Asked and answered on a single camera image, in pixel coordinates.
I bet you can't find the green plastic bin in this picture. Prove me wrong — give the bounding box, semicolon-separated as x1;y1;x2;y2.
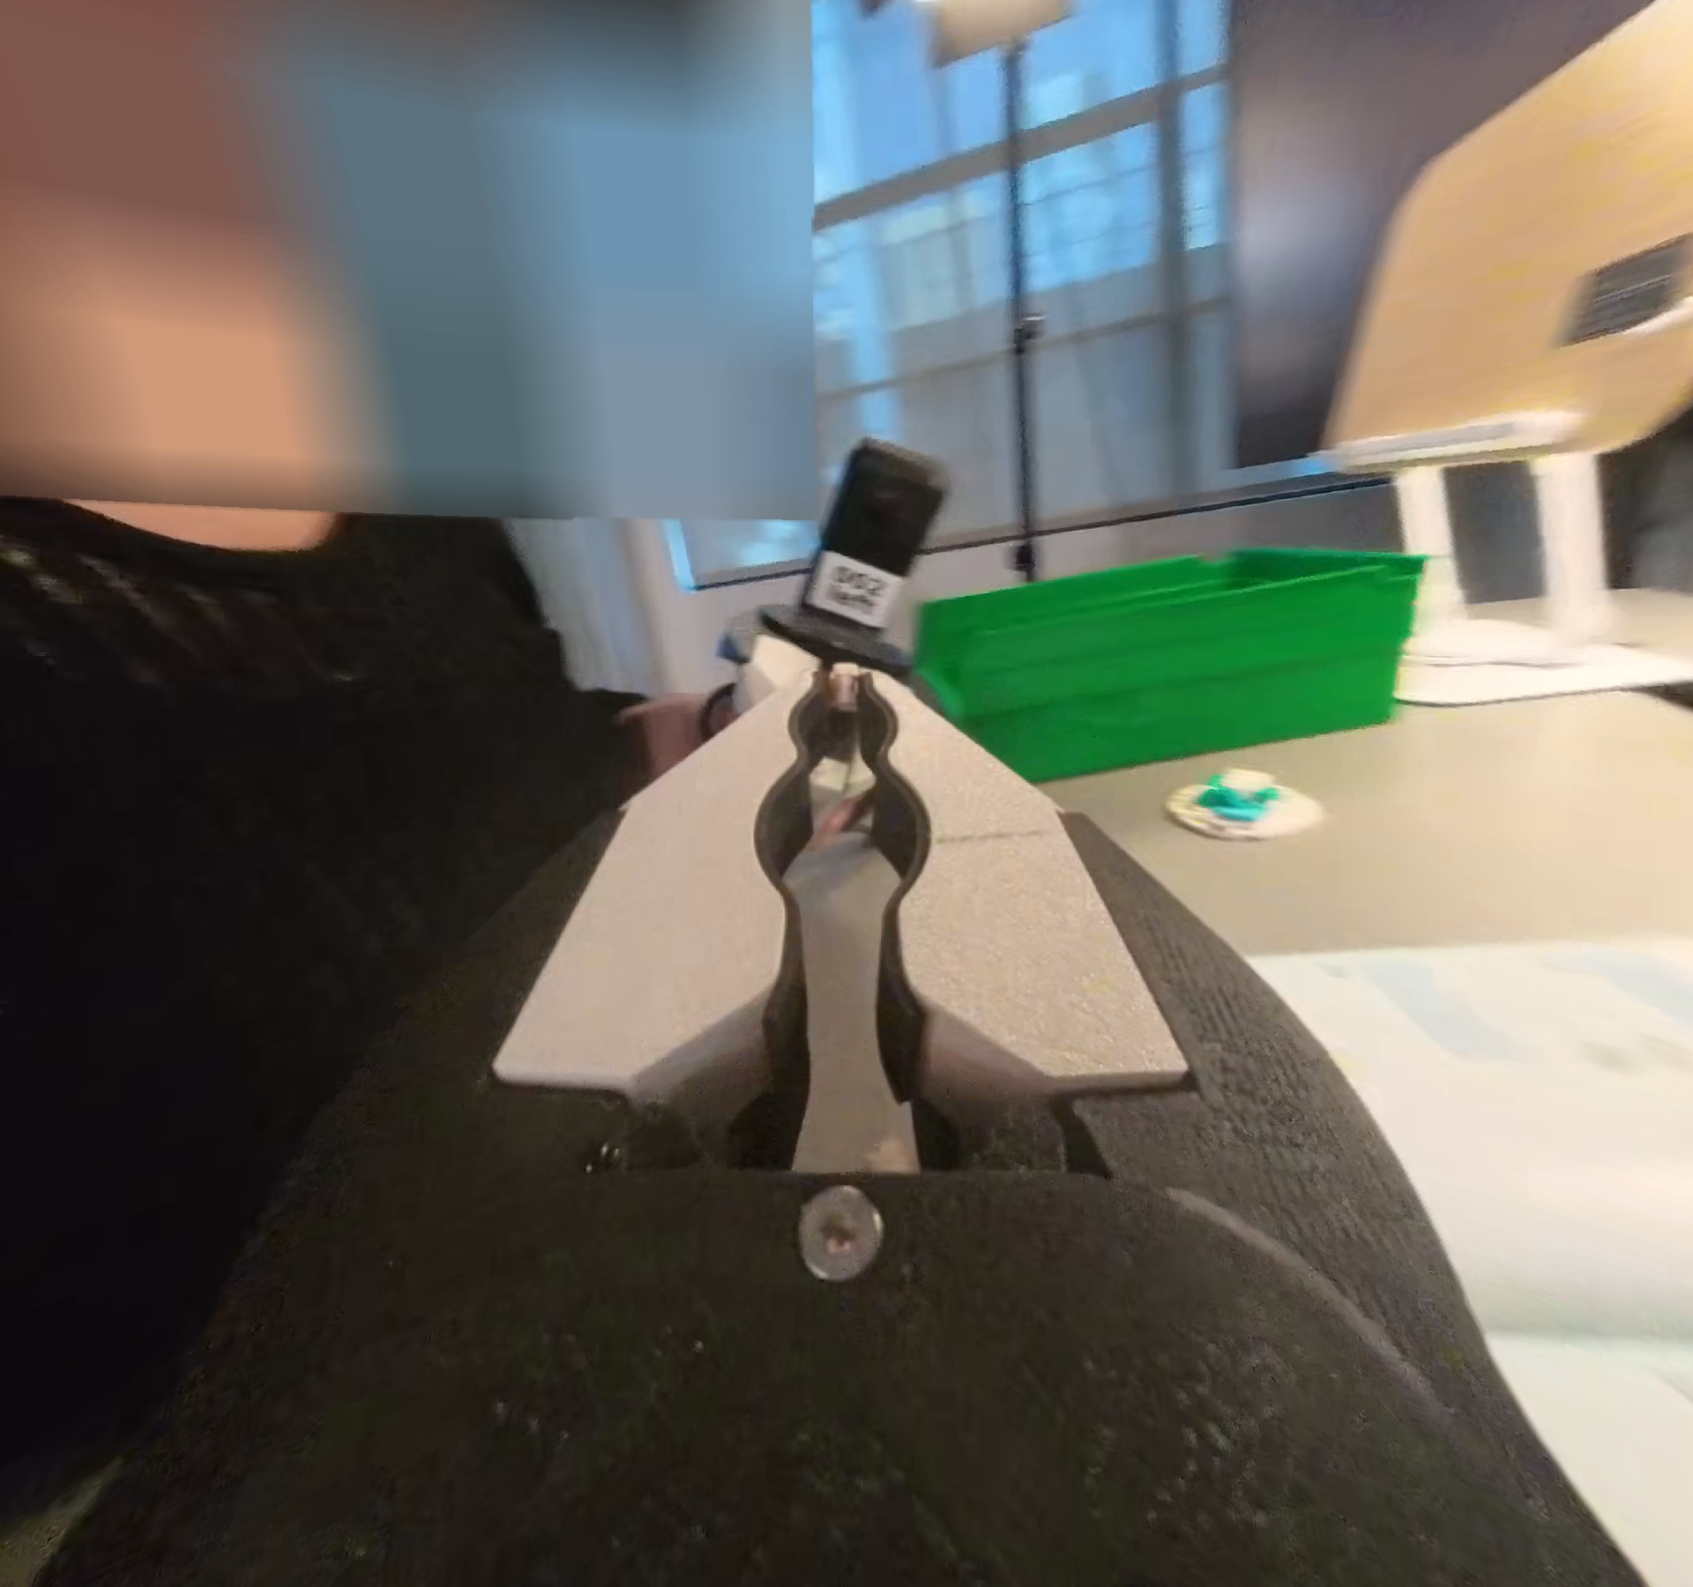
917;547;1432;784

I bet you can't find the round white lego plate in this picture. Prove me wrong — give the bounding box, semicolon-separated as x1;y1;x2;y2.
1164;767;1327;842

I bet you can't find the wooden side table white frame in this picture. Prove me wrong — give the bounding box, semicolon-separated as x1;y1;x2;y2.
1324;0;1693;705

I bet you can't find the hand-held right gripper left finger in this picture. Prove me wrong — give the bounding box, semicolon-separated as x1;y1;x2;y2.
494;672;829;1170

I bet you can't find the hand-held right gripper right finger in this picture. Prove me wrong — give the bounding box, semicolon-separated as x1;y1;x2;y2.
855;672;1188;1172

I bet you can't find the dark blue partition panel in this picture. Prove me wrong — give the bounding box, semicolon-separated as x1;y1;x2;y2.
1228;0;1642;470

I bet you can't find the black light stand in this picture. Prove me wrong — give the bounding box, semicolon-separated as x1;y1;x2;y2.
999;40;1056;582

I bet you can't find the lego instruction booklet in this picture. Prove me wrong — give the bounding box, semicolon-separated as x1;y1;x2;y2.
1245;936;1693;1575

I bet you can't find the person's left hand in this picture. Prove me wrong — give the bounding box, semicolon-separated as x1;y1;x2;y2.
615;687;728;800

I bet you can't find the person's torso in black sweater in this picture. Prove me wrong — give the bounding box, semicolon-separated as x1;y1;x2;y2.
0;494;653;1495

